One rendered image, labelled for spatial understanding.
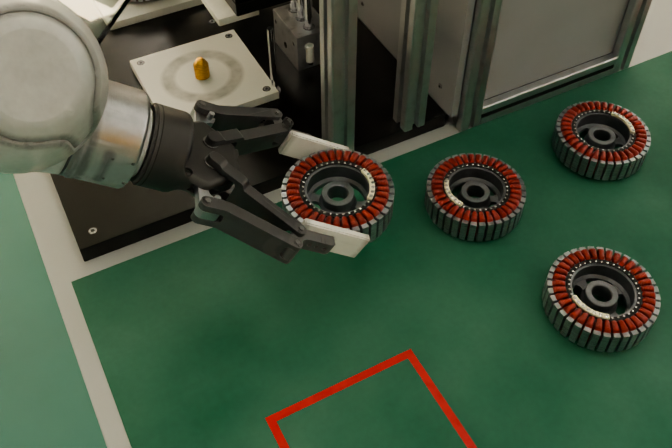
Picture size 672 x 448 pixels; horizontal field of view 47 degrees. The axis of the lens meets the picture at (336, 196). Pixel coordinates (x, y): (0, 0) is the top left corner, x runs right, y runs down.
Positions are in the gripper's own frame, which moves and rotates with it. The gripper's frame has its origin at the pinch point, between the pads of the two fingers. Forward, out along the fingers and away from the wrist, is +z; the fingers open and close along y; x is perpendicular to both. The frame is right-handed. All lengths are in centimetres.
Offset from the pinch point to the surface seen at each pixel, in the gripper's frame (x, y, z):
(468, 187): 1.3, -5.9, 18.1
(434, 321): -4.5, 9.6, 12.8
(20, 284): -106, -59, -11
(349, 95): 2.3, -14.0, 2.9
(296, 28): -3.0, -32.4, 1.4
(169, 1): -15, -47, -11
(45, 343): -102, -43, -5
